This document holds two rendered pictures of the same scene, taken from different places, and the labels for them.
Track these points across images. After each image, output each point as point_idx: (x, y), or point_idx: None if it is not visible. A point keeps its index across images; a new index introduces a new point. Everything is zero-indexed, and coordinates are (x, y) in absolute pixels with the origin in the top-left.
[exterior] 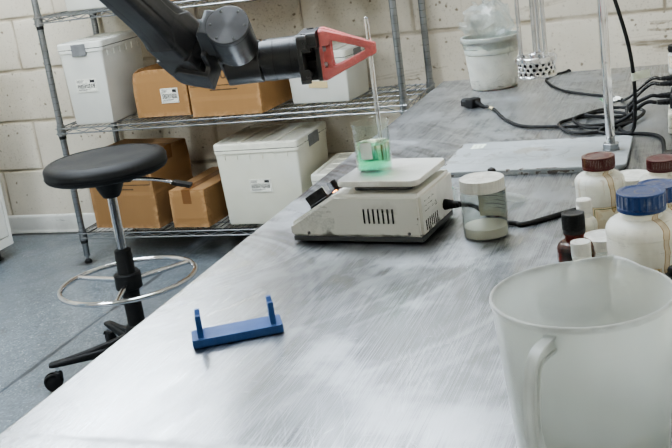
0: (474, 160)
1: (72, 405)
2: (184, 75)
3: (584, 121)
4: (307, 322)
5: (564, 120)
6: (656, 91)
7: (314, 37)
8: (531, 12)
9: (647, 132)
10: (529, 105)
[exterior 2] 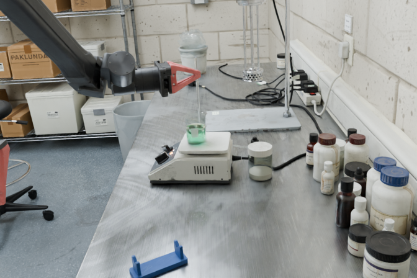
0: (219, 123)
1: None
2: (85, 90)
3: (257, 96)
4: (198, 252)
5: (247, 95)
6: (278, 78)
7: (170, 69)
8: (251, 47)
9: (295, 105)
10: (221, 85)
